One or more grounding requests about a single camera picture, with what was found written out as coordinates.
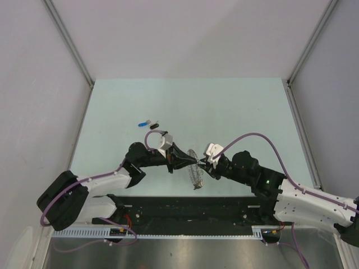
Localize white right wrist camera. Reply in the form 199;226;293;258
203;143;224;168

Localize blue key tag upper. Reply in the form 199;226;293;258
138;121;149;127

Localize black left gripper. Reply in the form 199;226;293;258
137;142;196;174

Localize black key tag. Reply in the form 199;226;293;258
150;123;159;130

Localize left aluminium frame post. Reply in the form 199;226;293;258
42;0;95;89

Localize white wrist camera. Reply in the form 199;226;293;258
157;131;173;157
203;143;224;168

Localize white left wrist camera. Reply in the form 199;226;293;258
157;131;173;157

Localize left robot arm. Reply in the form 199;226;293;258
36;142;197;231

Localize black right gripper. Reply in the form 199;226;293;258
198;157;252;187

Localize right aluminium frame post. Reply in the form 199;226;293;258
287;0;340;87

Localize aluminium frame post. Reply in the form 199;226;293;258
42;0;95;89
287;0;340;87

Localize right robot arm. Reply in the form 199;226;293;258
199;151;358;247

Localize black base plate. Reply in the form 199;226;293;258
107;194;290;226

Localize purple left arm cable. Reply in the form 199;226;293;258
40;129;166;227

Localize white slotted cable duct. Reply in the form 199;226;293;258
52;226;280;240

